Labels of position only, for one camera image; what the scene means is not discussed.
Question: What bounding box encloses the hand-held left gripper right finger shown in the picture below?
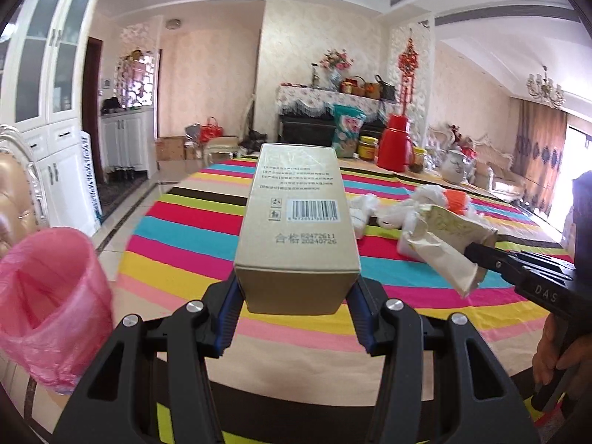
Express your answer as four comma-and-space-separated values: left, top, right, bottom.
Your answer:
344, 276, 539, 444

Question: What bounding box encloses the person's right hand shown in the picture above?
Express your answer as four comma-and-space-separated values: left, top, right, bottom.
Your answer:
532, 317, 575, 387

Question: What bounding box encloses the brown patterned curtain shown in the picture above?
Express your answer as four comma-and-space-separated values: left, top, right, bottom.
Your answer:
511, 97, 569, 204

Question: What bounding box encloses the gold cardboard box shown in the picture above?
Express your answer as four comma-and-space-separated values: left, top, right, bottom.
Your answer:
233, 143, 361, 316

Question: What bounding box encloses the low white cabinet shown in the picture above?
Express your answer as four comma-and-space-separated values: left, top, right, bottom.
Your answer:
99, 106, 155, 181

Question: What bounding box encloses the cream ornate sofa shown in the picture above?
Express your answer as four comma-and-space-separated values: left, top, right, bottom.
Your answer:
428, 122, 521, 202

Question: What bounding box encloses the red gift bag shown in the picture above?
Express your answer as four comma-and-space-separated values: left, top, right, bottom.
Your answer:
200, 117, 225, 144

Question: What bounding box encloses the crystal chandelier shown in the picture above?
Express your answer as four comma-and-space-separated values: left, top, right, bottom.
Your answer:
526, 65, 566, 108

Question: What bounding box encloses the orange ribbed plastic piece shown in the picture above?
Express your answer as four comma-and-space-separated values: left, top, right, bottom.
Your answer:
445, 189, 469, 216

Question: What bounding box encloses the beige paper wrapper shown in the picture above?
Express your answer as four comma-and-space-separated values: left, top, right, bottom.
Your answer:
398, 203, 499, 297

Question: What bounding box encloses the pink plastic bin bag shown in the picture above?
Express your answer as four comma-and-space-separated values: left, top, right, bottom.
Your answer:
0, 228, 115, 394

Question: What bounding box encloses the white floral teapot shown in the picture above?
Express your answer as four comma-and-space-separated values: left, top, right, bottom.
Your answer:
439, 148, 477, 183

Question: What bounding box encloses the yellow lidded jar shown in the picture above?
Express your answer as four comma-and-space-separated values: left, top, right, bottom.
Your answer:
357, 135, 379, 159

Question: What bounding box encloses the crumpled white plastic bag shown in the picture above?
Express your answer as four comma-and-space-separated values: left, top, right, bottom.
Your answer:
377, 185, 447, 232

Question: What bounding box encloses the teal snack bag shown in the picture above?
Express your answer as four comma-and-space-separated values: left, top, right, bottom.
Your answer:
332, 104, 366, 159

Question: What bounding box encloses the striped colourful tablecloth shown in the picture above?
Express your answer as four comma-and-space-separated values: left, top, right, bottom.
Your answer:
113, 155, 579, 444

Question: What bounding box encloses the white lattice screen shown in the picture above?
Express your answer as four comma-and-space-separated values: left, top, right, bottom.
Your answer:
115, 51, 158, 109

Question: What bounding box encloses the gold ornate chair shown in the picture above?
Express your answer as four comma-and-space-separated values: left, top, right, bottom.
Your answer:
0, 124, 51, 260

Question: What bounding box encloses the dark wooden door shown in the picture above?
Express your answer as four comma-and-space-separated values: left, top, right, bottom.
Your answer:
82, 37, 103, 149

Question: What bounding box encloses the black handbag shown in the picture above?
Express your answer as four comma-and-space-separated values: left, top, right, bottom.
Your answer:
374, 75, 397, 101

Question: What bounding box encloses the white patterned panel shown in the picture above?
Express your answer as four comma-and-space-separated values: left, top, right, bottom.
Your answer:
80, 130, 103, 236

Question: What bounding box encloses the brown cardboard carton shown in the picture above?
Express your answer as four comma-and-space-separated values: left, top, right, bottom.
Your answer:
155, 135, 186, 162

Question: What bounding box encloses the tall white cabinet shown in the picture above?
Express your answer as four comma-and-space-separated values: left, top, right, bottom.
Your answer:
0, 0, 107, 236

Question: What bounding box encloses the red knot wall hanging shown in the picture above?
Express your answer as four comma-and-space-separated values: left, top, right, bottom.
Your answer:
398, 39, 419, 116

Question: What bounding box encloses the floral lace piano cover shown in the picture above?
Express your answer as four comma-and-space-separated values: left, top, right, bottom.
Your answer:
276, 84, 398, 123

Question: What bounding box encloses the pink flower bouquet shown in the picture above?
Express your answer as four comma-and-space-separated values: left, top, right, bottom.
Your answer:
319, 48, 354, 91

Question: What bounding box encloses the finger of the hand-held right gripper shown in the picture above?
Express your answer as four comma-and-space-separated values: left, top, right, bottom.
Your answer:
464, 240, 574, 287

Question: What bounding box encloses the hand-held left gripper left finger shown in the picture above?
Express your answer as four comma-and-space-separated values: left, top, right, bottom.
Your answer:
54, 271, 246, 444

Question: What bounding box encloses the red thermos jug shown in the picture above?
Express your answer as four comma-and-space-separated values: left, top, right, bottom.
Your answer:
376, 113, 413, 170

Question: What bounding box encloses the black piano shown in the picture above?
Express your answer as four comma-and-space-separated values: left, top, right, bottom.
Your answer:
277, 111, 387, 146

